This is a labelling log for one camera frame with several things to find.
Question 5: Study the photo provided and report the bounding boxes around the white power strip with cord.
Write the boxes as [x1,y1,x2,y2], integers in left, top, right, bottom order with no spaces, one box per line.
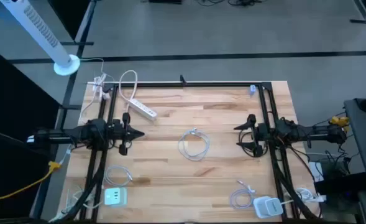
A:
[118,69,158,121]

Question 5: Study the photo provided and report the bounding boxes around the white power adapter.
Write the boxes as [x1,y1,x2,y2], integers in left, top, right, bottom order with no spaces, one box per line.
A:
[308,161,326,183]

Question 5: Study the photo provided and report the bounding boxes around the lavender white USB cable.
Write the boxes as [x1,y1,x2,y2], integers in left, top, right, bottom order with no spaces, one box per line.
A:
[229,179,257,210]

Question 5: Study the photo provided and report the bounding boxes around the grey SmallRig cube charger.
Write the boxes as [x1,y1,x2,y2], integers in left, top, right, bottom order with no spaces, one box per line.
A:
[252,195,295,220]

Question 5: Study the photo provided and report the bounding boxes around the white connector cable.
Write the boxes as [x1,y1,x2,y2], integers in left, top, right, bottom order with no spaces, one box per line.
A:
[59,143,75,165]

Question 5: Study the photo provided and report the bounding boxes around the white cable bundle with plug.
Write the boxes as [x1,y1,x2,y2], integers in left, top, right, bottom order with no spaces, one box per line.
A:
[283,186,328,205]

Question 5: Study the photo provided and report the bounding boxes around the light blue braided USB cable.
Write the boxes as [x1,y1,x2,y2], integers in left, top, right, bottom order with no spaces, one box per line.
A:
[177,127,211,162]

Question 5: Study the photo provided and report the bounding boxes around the black corrugated cable conduit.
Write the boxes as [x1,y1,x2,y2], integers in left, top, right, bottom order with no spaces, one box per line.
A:
[48,161,108,224]
[271,161,322,223]

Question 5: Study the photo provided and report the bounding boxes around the yellow cable connector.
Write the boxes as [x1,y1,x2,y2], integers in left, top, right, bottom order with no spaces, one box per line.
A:
[329,115,351,133]

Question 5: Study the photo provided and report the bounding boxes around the white tangled cables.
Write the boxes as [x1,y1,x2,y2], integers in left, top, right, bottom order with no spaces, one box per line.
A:
[50,183,106,223]

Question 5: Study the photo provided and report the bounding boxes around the white plug and cable bundle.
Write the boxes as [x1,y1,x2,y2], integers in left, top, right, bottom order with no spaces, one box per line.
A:
[78,72,115,125]

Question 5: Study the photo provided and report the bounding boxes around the black computer box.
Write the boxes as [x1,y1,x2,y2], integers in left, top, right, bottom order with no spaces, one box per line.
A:
[313,172,366,207]

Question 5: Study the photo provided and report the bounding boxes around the white tower fan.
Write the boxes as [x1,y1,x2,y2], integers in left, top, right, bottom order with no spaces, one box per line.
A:
[0,0,81,77]

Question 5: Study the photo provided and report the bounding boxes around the black floor cables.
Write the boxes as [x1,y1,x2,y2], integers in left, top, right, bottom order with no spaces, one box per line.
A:
[194,0,269,7]

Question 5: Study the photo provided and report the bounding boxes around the white mint cube charger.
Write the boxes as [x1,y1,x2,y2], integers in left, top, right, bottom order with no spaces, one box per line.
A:
[103,186,128,207]

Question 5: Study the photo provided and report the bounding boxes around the black aluminium table frame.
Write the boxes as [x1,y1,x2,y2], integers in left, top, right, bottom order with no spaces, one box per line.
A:
[78,81,323,224]

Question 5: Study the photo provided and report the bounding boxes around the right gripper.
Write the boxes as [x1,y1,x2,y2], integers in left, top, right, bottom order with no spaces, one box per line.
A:
[234,113,270,158]

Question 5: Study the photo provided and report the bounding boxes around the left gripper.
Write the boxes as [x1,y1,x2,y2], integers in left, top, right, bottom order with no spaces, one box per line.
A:
[109,111,145,156]

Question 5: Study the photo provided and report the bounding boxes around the yellow extension cable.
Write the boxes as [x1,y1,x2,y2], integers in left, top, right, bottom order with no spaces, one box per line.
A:
[0,161,62,203]

